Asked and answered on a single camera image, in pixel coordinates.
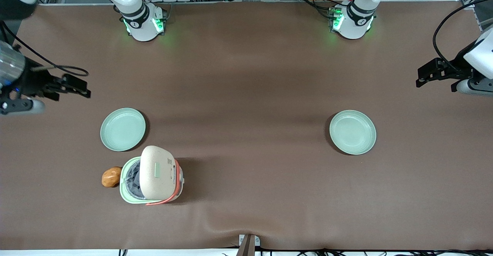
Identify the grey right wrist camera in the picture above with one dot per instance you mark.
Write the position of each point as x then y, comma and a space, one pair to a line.
23, 107

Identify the brown potato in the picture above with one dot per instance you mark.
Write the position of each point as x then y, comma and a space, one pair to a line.
110, 177

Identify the pale green round plate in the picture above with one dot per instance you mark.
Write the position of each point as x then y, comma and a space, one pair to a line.
123, 129
352, 132

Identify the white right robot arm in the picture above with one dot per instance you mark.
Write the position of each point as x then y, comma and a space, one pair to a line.
141, 21

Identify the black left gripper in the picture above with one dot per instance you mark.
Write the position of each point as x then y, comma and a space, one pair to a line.
457, 67

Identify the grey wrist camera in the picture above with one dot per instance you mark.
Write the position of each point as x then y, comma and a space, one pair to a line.
23, 107
475, 87

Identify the brown table cloth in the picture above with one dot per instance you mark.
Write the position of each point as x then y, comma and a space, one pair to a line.
246, 94

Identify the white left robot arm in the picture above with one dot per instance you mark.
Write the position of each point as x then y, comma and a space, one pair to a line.
353, 21

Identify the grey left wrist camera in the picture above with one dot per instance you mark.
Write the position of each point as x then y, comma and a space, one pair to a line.
475, 87

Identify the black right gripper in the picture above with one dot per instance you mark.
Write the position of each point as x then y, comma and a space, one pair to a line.
27, 82

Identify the grey metal camera bracket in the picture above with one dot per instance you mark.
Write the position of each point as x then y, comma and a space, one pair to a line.
249, 244

